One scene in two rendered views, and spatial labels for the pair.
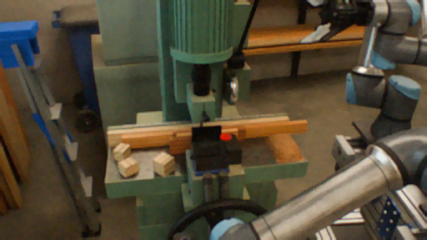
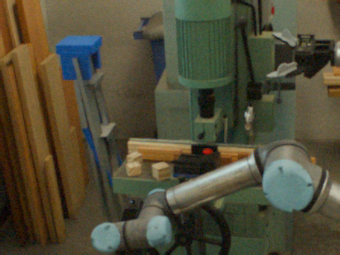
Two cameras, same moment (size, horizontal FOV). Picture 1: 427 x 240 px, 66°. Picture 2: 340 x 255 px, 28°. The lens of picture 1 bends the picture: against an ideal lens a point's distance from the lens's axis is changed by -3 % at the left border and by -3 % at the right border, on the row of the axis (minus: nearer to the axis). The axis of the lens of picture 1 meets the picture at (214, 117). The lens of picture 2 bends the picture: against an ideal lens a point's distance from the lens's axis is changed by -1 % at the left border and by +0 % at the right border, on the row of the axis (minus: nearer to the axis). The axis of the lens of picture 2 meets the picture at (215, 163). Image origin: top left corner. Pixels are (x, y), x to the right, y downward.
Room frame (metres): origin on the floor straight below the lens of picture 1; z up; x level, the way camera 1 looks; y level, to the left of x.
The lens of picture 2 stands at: (-1.02, -0.88, 1.91)
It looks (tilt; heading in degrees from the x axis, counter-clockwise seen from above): 25 degrees down; 25
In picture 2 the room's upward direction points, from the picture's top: 2 degrees counter-clockwise
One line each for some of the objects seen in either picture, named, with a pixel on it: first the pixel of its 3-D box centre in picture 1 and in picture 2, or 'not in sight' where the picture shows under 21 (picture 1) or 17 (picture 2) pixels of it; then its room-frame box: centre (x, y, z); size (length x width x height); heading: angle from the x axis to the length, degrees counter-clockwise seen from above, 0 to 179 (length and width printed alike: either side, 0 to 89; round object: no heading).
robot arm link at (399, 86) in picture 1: (399, 96); not in sight; (1.13, -0.70, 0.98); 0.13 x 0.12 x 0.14; 70
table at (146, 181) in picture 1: (208, 167); (203, 184); (0.82, 0.02, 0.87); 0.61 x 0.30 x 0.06; 101
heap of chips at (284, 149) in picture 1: (283, 143); not in sight; (0.89, -0.22, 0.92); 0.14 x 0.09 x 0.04; 11
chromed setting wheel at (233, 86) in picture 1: (230, 88); (250, 118); (1.08, -0.05, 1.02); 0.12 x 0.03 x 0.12; 11
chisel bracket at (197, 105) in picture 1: (200, 103); (209, 126); (0.95, 0.04, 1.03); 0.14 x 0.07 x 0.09; 11
